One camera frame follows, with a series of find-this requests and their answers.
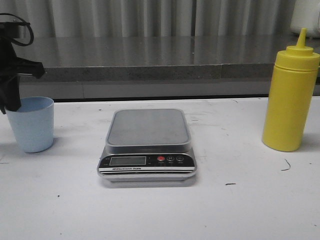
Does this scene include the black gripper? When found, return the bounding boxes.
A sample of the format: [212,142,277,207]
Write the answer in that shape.
[0,21,47,114]

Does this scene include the light blue plastic cup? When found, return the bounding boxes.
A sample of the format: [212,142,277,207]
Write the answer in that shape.
[6,96,54,153]

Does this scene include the yellow squeeze bottle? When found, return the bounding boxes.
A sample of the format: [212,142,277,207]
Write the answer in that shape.
[262,28,320,152]

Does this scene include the silver digital kitchen scale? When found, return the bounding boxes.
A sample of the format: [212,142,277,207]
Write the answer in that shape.
[97,108,198,187]

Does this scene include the grey stone counter ledge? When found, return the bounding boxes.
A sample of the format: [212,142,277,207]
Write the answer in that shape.
[15,34,297,101]

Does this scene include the white appliance in background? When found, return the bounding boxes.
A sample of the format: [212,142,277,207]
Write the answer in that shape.
[290,0,320,39]

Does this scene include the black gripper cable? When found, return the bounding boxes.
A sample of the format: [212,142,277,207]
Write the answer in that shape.
[0,12,35,47]

